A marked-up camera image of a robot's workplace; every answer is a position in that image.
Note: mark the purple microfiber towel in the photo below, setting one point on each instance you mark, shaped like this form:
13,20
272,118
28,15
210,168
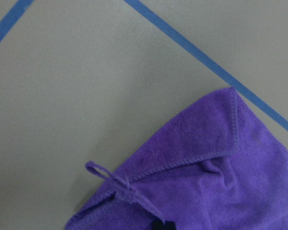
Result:
214,166

